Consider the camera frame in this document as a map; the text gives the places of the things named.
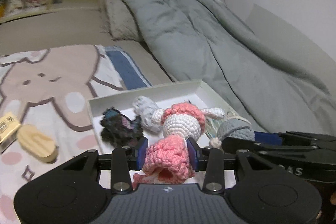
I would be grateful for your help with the printed cartoon blanket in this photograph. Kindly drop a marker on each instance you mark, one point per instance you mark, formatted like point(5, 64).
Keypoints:
point(52, 77)

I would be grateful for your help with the beige bed sheet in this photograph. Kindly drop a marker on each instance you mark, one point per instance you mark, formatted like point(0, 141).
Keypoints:
point(65, 24)

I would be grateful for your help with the oval wooden block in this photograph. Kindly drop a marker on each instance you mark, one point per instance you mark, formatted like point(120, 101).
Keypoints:
point(36, 142)

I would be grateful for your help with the fuzzy beige pillow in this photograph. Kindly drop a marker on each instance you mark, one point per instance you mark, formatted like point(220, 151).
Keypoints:
point(118, 14)

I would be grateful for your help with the pale lavender crochet toy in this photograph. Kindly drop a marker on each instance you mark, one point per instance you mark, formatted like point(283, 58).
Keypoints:
point(145, 111)

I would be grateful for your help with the white cardboard box tray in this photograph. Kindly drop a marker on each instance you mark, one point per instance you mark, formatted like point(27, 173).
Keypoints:
point(189, 90)

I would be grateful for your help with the pink crochet toy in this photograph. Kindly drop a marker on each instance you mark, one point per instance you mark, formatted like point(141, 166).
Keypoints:
point(168, 155)

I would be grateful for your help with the grey crochet octopus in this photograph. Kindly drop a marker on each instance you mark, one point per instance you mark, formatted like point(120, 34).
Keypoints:
point(236, 130)

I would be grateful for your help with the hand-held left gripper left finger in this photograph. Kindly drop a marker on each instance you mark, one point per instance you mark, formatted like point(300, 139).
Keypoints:
point(142, 158)

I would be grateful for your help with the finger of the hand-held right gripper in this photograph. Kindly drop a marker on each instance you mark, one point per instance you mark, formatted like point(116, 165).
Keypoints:
point(267, 138)
point(236, 144)

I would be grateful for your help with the small gold cardboard box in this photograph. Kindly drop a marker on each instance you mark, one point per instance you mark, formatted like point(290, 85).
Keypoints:
point(8, 129)

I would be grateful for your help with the white and pink crochet mushroom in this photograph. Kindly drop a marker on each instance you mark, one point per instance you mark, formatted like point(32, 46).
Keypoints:
point(181, 121)

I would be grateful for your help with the dark multicolour crochet flower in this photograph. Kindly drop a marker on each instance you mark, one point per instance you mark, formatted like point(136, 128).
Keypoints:
point(120, 127)

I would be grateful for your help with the grey duvet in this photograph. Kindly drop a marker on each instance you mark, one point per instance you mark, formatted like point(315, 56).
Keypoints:
point(210, 35)

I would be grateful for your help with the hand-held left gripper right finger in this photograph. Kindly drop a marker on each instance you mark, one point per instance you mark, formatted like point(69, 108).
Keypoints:
point(193, 158)

